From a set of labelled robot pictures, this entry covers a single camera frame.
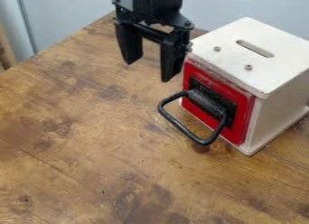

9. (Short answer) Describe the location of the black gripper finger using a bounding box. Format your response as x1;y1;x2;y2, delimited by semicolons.
115;22;143;65
160;38;187;82

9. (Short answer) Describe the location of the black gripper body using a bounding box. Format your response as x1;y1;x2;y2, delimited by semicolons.
112;0;194;51

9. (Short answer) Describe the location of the red drawer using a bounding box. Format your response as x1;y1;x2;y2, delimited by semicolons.
183;60;255;145

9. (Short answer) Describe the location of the black metal drawer handle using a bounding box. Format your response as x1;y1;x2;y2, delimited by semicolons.
156;89;237;145

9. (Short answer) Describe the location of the white wooden box cabinet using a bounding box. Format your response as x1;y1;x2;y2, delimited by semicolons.
184;17;309;155

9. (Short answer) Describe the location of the wooden object at left edge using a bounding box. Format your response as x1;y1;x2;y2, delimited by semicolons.
0;24;17;71

